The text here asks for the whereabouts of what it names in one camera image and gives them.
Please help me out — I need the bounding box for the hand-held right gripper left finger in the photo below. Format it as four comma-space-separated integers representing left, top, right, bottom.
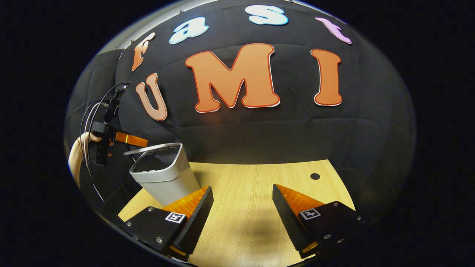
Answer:
124, 185, 214, 262

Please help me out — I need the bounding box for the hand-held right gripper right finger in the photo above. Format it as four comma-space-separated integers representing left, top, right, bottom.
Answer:
272, 184, 362, 259

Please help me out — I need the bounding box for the white desktop garbage bin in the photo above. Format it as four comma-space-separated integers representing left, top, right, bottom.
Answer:
124, 142, 201, 207

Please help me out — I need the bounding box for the wooden desktop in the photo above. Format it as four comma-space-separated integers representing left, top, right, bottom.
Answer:
118, 159, 357, 267

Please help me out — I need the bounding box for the black backdrop cloth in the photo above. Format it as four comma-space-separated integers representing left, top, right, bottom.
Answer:
64, 0, 417, 223

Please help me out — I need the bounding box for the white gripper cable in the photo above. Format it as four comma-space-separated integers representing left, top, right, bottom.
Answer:
80, 101, 102, 169

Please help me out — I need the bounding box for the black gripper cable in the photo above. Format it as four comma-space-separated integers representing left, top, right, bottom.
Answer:
85, 83, 128, 223

